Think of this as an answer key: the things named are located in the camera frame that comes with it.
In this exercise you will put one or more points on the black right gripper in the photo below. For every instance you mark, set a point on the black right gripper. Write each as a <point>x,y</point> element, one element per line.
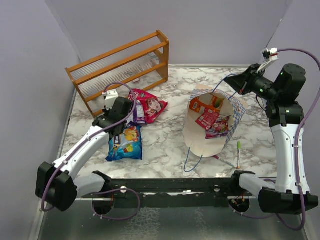
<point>241,82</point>

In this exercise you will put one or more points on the blue checkered paper bag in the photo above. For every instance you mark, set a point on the blue checkered paper bag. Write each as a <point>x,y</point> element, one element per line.
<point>195,136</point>

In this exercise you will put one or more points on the red pink snack bag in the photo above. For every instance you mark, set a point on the red pink snack bag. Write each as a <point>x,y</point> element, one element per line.
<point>152,105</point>

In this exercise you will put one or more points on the purple snack bag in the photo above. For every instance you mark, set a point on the purple snack bag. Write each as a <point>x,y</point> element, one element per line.
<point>138,116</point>

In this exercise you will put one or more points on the blue gummy snack bag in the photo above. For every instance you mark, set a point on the blue gummy snack bag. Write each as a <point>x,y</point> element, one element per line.
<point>127,145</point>

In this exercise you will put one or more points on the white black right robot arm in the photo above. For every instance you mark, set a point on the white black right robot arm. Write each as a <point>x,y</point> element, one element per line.
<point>291,193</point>

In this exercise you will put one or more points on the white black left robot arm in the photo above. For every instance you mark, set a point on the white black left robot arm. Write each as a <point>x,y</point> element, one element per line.
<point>56,183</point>

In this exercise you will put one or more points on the pink berry candy packet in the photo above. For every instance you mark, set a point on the pink berry candy packet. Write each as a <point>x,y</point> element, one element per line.
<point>219,129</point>

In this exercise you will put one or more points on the red candy packet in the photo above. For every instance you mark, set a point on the red candy packet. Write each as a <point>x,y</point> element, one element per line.
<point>207,119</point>

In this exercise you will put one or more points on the orange snack box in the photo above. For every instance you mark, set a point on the orange snack box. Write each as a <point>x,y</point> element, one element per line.
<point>206,102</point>

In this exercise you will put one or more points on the green marker pen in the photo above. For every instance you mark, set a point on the green marker pen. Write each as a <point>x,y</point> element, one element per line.
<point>239,146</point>

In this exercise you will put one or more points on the purple marker pen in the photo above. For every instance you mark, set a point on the purple marker pen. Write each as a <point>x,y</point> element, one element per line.
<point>225,161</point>

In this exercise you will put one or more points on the orange wooden rack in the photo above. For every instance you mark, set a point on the orange wooden rack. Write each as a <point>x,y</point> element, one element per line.
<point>143,62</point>

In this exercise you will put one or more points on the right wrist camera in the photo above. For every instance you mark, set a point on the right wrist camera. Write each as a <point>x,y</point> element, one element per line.
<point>270,55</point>

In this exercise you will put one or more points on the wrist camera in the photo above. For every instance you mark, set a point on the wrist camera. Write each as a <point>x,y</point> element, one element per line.
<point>110,97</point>
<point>270,55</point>

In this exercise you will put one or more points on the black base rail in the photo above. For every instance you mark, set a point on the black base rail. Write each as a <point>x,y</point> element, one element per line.
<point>180,192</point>

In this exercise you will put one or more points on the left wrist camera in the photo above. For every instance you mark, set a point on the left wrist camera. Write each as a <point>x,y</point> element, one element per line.
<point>110,97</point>

